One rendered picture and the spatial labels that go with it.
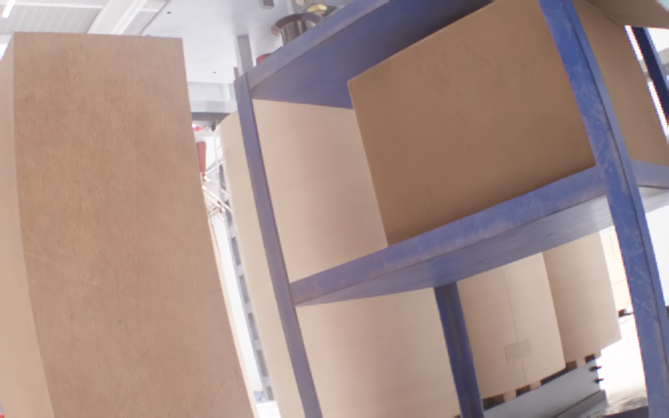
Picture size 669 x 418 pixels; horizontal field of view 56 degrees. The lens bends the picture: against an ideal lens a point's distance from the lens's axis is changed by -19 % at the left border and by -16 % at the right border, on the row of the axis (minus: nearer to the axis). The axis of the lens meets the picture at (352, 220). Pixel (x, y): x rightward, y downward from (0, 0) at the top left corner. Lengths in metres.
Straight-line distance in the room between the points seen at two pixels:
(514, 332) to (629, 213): 1.18
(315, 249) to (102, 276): 0.83
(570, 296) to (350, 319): 0.91
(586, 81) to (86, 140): 0.64
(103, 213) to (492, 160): 0.52
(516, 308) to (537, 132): 1.08
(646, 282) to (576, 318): 1.50
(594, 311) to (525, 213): 1.49
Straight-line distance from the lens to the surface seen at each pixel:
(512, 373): 1.95
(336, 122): 1.69
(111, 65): 1.03
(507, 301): 1.96
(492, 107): 0.98
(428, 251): 0.97
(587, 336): 2.32
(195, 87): 11.74
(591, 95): 0.84
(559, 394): 2.35
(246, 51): 2.10
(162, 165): 1.00
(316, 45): 1.14
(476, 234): 0.93
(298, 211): 1.68
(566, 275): 2.31
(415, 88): 1.07
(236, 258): 11.99
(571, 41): 0.87
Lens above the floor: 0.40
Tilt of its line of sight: 11 degrees up
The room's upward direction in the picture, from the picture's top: 13 degrees counter-clockwise
